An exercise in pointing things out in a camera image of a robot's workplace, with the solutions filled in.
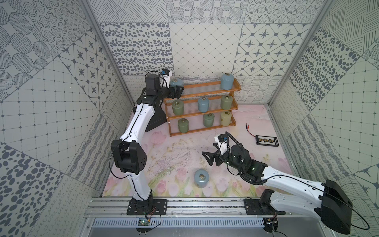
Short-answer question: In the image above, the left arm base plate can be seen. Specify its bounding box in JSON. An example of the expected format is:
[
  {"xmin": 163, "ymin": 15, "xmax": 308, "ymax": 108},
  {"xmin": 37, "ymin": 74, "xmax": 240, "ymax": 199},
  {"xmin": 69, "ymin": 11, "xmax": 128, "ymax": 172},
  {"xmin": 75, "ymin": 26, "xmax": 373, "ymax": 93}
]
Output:
[{"xmin": 127, "ymin": 198, "xmax": 168, "ymax": 216}]

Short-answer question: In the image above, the green canister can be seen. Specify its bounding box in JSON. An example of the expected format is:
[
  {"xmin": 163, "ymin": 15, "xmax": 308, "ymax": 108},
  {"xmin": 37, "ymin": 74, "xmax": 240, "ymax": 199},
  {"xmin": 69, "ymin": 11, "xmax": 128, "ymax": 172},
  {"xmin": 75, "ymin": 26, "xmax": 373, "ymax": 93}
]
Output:
[
  {"xmin": 220, "ymin": 95, "xmax": 233, "ymax": 110},
  {"xmin": 178, "ymin": 118, "xmax": 189, "ymax": 133},
  {"xmin": 172, "ymin": 100, "xmax": 184, "ymax": 116},
  {"xmin": 203, "ymin": 113, "xmax": 215, "ymax": 127}
]

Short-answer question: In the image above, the aluminium mounting rail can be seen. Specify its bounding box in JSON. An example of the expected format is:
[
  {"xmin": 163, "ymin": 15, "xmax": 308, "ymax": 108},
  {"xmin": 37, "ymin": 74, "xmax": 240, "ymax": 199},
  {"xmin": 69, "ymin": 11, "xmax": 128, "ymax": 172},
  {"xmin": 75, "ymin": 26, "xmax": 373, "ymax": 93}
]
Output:
[{"xmin": 84, "ymin": 193, "xmax": 319, "ymax": 218}]

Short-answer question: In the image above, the blue canister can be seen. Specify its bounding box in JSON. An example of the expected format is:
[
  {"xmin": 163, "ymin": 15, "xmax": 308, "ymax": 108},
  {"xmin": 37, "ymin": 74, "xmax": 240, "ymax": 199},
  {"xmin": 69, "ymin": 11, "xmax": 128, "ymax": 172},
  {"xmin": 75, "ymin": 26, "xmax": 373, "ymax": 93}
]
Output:
[
  {"xmin": 221, "ymin": 73, "xmax": 235, "ymax": 90},
  {"xmin": 169, "ymin": 78, "xmax": 184, "ymax": 87},
  {"xmin": 197, "ymin": 97, "xmax": 209, "ymax": 113},
  {"xmin": 194, "ymin": 169, "xmax": 209, "ymax": 188}
]

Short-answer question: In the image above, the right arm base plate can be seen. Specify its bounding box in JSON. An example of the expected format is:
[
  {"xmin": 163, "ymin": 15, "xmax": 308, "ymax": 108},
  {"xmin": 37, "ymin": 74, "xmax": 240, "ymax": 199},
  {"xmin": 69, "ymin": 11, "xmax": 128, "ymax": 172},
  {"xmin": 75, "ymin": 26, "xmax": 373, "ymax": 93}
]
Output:
[{"xmin": 243, "ymin": 198, "xmax": 286, "ymax": 216}]

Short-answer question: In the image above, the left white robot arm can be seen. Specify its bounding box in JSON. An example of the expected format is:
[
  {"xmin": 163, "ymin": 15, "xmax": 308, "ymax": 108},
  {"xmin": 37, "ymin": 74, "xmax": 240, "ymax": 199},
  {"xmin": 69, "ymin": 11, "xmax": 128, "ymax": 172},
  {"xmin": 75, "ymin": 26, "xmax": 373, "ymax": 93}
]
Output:
[{"xmin": 111, "ymin": 69, "xmax": 184, "ymax": 206}]

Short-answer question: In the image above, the wooden three-tier shelf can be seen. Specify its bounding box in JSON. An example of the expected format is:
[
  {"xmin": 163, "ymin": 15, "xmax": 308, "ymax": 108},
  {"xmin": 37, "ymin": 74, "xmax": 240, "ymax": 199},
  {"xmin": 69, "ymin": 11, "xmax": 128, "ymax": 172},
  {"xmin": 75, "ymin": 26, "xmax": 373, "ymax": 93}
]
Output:
[{"xmin": 164, "ymin": 79, "xmax": 241, "ymax": 137}]

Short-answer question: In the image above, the green canister bottom centre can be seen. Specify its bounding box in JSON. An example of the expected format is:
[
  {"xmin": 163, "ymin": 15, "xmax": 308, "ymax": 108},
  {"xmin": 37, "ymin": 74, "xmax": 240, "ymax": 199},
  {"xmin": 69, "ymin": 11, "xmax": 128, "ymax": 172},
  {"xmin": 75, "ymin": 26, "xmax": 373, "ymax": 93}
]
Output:
[{"xmin": 203, "ymin": 113, "xmax": 215, "ymax": 127}]

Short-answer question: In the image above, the floral pink table mat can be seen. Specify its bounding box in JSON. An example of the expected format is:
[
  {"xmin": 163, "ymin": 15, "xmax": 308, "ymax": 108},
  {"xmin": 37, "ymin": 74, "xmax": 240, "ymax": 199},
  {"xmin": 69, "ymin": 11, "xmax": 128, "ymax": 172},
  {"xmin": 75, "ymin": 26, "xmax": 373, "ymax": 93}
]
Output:
[{"xmin": 102, "ymin": 104, "xmax": 297, "ymax": 198}]

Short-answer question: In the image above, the pale yellow canister bottom right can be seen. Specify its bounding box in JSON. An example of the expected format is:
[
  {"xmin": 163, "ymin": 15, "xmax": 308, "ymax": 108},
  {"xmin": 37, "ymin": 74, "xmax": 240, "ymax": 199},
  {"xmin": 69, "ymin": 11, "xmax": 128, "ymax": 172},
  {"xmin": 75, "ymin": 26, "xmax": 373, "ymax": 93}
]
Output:
[{"xmin": 220, "ymin": 111, "xmax": 232, "ymax": 126}]

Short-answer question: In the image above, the red black probe cable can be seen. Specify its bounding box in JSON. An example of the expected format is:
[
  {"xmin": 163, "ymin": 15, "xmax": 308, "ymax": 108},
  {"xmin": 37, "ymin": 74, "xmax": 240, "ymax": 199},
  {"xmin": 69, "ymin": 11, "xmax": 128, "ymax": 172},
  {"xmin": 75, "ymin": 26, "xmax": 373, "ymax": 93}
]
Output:
[{"xmin": 245, "ymin": 123, "xmax": 257, "ymax": 138}]

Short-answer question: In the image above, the green canister middle right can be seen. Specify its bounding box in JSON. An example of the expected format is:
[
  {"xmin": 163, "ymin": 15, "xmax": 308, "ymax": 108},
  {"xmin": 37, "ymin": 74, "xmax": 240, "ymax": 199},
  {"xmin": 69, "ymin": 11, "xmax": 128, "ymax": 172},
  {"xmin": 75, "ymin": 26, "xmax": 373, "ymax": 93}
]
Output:
[{"xmin": 220, "ymin": 95, "xmax": 233, "ymax": 110}]

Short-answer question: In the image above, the black plastic case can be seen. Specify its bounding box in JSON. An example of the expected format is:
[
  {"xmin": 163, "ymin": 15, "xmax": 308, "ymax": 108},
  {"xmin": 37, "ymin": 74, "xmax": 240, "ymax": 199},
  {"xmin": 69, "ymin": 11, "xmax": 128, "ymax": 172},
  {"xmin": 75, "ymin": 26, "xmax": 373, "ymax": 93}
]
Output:
[{"xmin": 145, "ymin": 109, "xmax": 167, "ymax": 132}]

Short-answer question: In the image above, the green canister middle left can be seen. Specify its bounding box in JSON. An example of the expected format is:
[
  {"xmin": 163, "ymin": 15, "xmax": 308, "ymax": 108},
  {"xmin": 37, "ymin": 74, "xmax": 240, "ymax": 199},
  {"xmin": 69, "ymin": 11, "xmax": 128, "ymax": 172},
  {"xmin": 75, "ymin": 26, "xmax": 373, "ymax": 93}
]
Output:
[{"xmin": 172, "ymin": 100, "xmax": 184, "ymax": 116}]

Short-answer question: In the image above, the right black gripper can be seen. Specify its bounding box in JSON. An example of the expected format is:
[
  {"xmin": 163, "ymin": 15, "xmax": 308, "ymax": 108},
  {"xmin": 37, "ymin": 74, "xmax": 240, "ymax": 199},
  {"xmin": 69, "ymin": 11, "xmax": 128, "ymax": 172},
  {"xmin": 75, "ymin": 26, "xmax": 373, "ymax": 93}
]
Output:
[{"xmin": 202, "ymin": 143, "xmax": 244, "ymax": 173}]

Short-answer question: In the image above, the black terminal board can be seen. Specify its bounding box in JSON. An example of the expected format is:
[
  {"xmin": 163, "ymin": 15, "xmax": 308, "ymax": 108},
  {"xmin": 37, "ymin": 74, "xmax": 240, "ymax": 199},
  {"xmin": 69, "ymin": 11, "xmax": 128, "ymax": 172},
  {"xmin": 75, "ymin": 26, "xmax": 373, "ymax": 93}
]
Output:
[{"xmin": 255, "ymin": 135, "xmax": 279, "ymax": 147}]

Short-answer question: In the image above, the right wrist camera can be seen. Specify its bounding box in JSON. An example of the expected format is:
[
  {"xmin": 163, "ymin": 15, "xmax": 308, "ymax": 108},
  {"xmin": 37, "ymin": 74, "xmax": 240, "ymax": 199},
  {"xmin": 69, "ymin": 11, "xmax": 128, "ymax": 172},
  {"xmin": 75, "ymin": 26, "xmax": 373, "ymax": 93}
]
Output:
[{"xmin": 214, "ymin": 133, "xmax": 230, "ymax": 155}]

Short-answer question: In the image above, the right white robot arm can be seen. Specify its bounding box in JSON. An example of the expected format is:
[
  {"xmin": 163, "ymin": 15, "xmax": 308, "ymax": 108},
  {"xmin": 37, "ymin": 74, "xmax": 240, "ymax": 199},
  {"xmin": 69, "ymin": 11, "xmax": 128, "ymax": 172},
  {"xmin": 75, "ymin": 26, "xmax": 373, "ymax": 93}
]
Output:
[{"xmin": 202, "ymin": 142, "xmax": 353, "ymax": 235}]

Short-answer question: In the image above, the green canister bottom left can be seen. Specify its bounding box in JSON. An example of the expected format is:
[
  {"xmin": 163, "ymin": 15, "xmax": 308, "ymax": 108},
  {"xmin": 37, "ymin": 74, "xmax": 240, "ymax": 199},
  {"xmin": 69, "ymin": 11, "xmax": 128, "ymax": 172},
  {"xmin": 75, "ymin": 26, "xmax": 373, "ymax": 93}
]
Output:
[{"xmin": 178, "ymin": 118, "xmax": 189, "ymax": 133}]

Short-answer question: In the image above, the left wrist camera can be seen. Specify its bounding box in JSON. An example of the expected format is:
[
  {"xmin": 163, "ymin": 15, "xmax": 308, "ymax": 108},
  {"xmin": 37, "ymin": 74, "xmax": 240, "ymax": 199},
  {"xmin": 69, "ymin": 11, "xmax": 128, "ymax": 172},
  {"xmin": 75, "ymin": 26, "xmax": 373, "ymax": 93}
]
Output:
[{"xmin": 161, "ymin": 69, "xmax": 172, "ymax": 88}]

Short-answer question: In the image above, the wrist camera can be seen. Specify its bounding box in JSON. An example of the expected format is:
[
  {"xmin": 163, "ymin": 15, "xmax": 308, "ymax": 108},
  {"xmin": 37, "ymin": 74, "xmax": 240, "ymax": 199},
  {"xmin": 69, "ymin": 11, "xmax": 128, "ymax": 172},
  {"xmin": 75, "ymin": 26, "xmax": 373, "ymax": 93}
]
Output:
[
  {"xmin": 214, "ymin": 133, "xmax": 230, "ymax": 155},
  {"xmin": 161, "ymin": 69, "xmax": 172, "ymax": 88}
]

